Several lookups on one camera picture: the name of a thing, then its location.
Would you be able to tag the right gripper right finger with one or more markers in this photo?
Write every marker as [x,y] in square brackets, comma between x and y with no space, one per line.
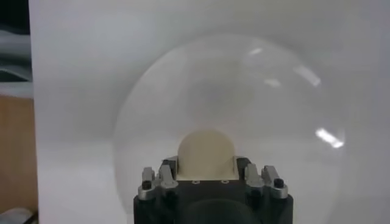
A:
[253,178]

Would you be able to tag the white round plate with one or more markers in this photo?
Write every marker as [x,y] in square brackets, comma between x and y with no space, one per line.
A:
[243,91]

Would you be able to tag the white steamed baozi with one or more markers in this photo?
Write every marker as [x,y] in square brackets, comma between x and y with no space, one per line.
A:
[207,152]

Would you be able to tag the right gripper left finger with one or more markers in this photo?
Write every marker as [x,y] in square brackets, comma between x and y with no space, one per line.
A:
[166,179]

